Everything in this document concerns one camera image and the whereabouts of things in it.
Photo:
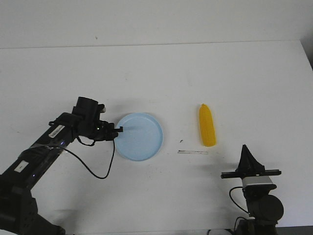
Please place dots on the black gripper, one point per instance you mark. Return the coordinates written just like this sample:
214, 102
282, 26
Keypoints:
247, 167
87, 122

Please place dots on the light blue round plate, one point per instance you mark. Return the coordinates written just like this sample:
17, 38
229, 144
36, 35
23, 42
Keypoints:
142, 137

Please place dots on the yellow corn cob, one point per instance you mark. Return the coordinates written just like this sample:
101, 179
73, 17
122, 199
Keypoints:
207, 130

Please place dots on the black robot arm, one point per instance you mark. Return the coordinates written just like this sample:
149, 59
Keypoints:
18, 208
264, 210

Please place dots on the grey tape strip on table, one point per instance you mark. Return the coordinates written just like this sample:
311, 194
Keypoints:
192, 152

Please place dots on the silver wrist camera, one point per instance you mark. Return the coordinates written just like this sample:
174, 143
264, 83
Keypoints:
258, 181

